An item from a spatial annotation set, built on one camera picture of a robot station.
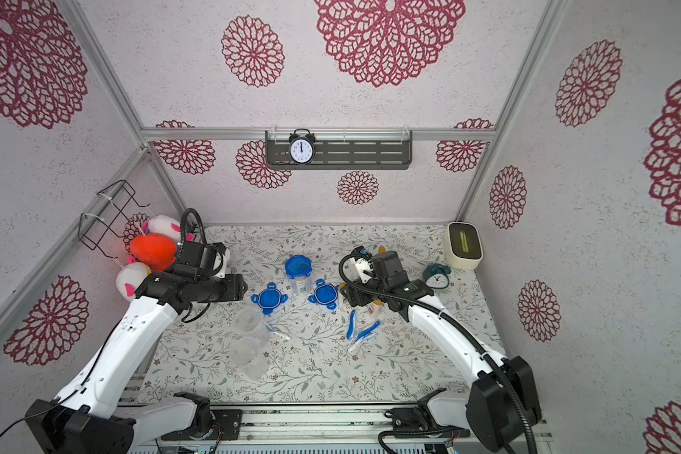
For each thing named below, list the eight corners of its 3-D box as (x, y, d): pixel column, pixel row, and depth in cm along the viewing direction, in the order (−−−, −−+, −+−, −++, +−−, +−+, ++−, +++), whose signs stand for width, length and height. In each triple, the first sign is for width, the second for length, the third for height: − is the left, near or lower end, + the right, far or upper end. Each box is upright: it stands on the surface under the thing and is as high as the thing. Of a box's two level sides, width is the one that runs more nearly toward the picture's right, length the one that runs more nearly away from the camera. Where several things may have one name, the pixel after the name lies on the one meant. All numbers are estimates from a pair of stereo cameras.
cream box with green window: (445, 271, 108) (451, 259, 103) (442, 231, 121) (447, 219, 116) (478, 275, 107) (486, 264, 101) (471, 235, 120) (478, 223, 114)
